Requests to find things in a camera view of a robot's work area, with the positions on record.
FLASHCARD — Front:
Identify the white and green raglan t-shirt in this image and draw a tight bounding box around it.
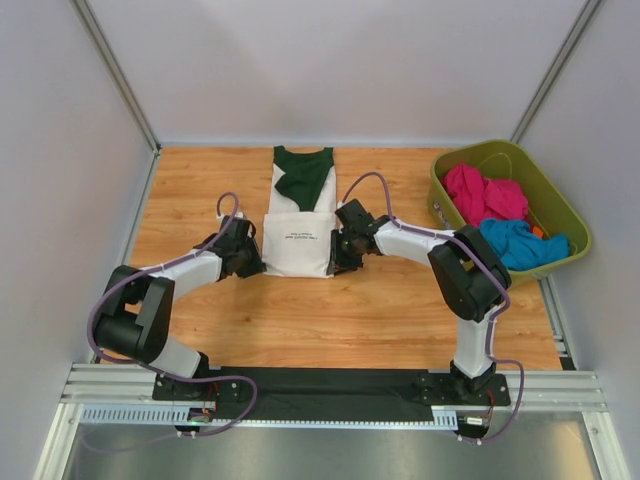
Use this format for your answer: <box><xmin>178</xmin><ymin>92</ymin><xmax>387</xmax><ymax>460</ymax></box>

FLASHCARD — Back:
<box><xmin>262</xmin><ymin>146</ymin><xmax>337</xmax><ymax>279</ymax></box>

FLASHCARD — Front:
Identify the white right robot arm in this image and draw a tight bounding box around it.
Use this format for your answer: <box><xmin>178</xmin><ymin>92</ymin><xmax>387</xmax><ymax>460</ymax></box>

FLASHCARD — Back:
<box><xmin>328</xmin><ymin>199</ymin><xmax>512</xmax><ymax>404</ymax></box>

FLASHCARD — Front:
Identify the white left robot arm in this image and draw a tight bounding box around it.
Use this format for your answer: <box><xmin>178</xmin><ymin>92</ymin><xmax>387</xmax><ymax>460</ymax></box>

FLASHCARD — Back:
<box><xmin>90</xmin><ymin>216</ymin><xmax>265</xmax><ymax>401</ymax></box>

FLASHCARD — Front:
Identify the magenta pink t-shirt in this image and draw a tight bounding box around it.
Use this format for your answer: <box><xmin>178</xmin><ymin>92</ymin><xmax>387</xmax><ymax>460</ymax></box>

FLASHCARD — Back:
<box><xmin>442</xmin><ymin>164</ymin><xmax>528</xmax><ymax>227</ymax></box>

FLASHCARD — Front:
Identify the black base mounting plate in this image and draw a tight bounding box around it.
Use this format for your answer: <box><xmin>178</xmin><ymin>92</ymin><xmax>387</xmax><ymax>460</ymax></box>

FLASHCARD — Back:
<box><xmin>152</xmin><ymin>365</ymin><xmax>512</xmax><ymax>422</ymax></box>

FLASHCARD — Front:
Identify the olive green plastic bin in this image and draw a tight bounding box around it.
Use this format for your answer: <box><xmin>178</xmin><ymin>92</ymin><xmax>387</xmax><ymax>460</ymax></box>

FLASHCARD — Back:
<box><xmin>428</xmin><ymin>140</ymin><xmax>591</xmax><ymax>286</ymax></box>

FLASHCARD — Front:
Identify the blue t-shirt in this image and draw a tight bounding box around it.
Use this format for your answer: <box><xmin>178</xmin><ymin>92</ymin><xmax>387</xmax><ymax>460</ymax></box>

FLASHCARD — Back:
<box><xmin>479</xmin><ymin>218</ymin><xmax>570</xmax><ymax>271</ymax></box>

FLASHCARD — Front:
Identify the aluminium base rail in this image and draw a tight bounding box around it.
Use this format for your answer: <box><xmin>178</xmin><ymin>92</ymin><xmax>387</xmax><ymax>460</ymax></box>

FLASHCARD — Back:
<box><xmin>61</xmin><ymin>364</ymin><xmax>608</xmax><ymax>412</ymax></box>

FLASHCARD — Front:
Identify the grey slotted cable duct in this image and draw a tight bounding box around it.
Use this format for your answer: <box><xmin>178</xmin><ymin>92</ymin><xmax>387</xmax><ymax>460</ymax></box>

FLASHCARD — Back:
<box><xmin>78</xmin><ymin>404</ymin><xmax>458</xmax><ymax>431</ymax></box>

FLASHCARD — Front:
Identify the aluminium corner frame post left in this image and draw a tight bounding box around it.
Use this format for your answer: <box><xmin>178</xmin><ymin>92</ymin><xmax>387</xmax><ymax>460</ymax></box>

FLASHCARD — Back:
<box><xmin>69</xmin><ymin>0</ymin><xmax>161</xmax><ymax>153</ymax></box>

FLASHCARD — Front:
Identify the aluminium corner frame post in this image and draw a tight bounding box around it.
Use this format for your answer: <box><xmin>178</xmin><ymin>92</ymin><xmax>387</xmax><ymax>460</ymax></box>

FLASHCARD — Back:
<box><xmin>510</xmin><ymin>0</ymin><xmax>604</xmax><ymax>143</ymax></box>
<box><xmin>69</xmin><ymin>0</ymin><xmax>161</xmax><ymax>153</ymax></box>

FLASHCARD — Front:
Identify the aluminium corner frame post right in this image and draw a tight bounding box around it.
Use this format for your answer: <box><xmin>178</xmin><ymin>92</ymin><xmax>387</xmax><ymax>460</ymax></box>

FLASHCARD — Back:
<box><xmin>510</xmin><ymin>0</ymin><xmax>604</xmax><ymax>143</ymax></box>

